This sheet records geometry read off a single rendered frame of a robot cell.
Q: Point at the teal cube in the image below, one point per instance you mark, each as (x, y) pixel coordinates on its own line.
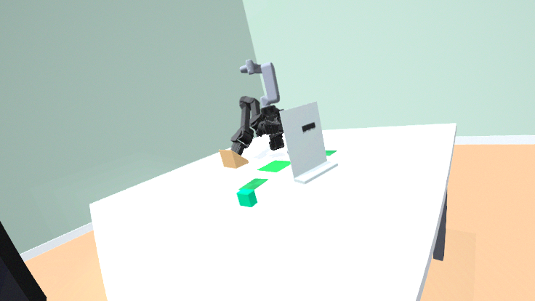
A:
(246, 198)

